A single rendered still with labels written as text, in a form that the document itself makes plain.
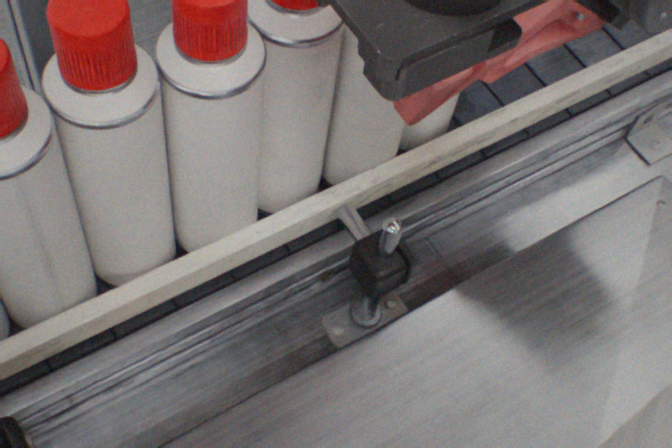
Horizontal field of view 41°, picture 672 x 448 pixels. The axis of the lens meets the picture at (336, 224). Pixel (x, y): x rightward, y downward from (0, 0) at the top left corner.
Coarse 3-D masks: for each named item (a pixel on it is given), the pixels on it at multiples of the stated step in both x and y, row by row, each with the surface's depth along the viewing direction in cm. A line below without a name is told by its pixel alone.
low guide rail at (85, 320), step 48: (528, 96) 59; (576, 96) 61; (432, 144) 56; (480, 144) 58; (336, 192) 54; (384, 192) 56; (240, 240) 51; (288, 240) 54; (144, 288) 49; (48, 336) 47
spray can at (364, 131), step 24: (360, 72) 48; (336, 96) 51; (360, 96) 49; (336, 120) 52; (360, 120) 51; (384, 120) 51; (336, 144) 54; (360, 144) 53; (384, 144) 54; (336, 168) 56; (360, 168) 55
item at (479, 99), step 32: (608, 32) 68; (640, 32) 68; (544, 64) 66; (576, 64) 66; (480, 96) 63; (512, 96) 64; (608, 96) 65; (448, 128) 62; (544, 128) 63; (480, 160) 61; (416, 192) 59; (192, 288) 53; (224, 288) 55; (128, 320) 52; (64, 352) 50; (0, 384) 49
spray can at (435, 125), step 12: (456, 96) 56; (444, 108) 56; (432, 120) 57; (444, 120) 58; (408, 132) 58; (420, 132) 58; (432, 132) 58; (444, 132) 60; (408, 144) 59; (420, 144) 59
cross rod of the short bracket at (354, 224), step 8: (344, 208) 54; (352, 208) 54; (336, 216) 54; (344, 216) 54; (352, 216) 53; (360, 216) 54; (344, 224) 54; (352, 224) 53; (360, 224) 53; (352, 232) 53; (360, 232) 53; (368, 232) 53
